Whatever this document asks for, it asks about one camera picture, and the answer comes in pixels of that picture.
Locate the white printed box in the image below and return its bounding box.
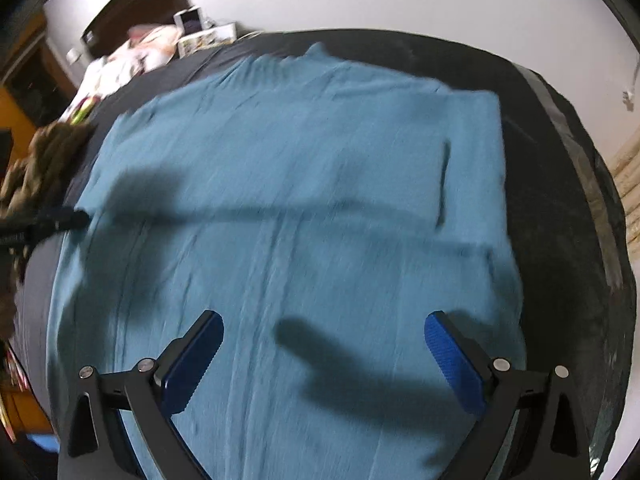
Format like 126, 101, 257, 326
177, 22, 238, 58

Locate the beige curtain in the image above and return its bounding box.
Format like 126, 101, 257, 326
607, 135, 640, 246

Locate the dark wooden headboard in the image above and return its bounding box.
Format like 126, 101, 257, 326
80, 0, 193, 58

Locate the pile of pink white clothes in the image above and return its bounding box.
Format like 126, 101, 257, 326
75, 25, 183, 106

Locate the dark grey bed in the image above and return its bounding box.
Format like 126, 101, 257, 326
10, 27, 631, 480

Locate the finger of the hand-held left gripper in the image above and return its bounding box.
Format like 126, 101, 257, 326
0, 207, 91, 252

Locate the person's left forearm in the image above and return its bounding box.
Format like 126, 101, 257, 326
0, 122, 93, 341

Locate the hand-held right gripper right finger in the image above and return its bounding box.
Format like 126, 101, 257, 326
424, 311, 591, 480

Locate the white device with dark screen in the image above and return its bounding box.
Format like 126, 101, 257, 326
172, 6, 206, 31

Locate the orange wooden cabinet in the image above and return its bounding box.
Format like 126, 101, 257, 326
0, 10, 76, 131

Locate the green yellow packet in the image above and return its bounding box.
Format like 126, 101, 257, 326
67, 95, 98, 126

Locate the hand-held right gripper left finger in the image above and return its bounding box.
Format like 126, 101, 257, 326
57, 310, 224, 480

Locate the light blue towel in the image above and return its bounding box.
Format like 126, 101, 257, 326
45, 42, 528, 480

